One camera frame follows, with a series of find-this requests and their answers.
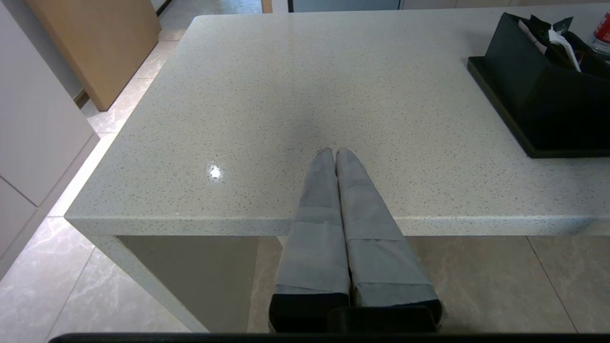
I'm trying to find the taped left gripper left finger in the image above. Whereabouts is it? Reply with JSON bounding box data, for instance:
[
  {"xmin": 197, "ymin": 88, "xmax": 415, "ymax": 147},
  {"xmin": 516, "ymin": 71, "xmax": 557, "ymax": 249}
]
[{"xmin": 268, "ymin": 147, "xmax": 352, "ymax": 332}]

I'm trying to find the black organizer box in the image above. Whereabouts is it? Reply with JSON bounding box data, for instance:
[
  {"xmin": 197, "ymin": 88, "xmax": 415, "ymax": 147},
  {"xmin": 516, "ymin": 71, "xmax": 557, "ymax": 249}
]
[{"xmin": 485, "ymin": 11, "xmax": 610, "ymax": 150}]

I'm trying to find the clear water bottle red cap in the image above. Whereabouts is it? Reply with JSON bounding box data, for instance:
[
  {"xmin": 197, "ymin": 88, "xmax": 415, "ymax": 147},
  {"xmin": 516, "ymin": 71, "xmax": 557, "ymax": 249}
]
[{"xmin": 589, "ymin": 12, "xmax": 610, "ymax": 55}]

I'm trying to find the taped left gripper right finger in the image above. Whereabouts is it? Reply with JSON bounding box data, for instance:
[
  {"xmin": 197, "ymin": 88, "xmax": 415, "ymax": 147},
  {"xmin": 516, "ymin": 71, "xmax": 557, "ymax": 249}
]
[{"xmin": 335, "ymin": 147, "xmax": 445, "ymax": 330}]

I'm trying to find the wooden door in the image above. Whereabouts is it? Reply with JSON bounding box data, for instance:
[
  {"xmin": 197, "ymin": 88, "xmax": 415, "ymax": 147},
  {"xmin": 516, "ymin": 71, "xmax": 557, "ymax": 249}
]
[{"xmin": 26, "ymin": 0, "xmax": 162, "ymax": 111}]

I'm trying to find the black rectangular tray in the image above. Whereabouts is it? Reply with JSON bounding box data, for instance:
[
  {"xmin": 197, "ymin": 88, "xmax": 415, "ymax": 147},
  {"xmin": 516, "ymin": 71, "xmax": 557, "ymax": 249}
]
[{"xmin": 467, "ymin": 55, "xmax": 610, "ymax": 158}]

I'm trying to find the white tall cabinet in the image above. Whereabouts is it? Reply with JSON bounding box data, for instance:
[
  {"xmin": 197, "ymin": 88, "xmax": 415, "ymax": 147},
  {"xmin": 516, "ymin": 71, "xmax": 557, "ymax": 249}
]
[{"xmin": 0, "ymin": 0, "xmax": 101, "ymax": 279}]

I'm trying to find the green tea packet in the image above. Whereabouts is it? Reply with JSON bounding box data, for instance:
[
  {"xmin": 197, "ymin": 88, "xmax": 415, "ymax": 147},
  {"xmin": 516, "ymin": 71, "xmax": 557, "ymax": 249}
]
[{"xmin": 530, "ymin": 14, "xmax": 575, "ymax": 38}]

